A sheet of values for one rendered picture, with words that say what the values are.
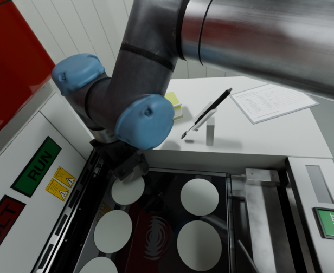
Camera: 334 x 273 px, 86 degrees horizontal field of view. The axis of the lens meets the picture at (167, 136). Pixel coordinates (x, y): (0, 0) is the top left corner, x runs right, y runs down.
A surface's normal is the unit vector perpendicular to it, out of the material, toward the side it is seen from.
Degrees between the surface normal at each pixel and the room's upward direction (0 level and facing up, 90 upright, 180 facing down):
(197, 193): 1
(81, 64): 0
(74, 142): 90
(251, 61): 89
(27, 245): 90
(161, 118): 90
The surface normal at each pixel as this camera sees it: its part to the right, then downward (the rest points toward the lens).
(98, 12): -0.15, 0.77
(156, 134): 0.77, 0.40
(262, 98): -0.15, -0.63
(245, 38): -0.55, 0.42
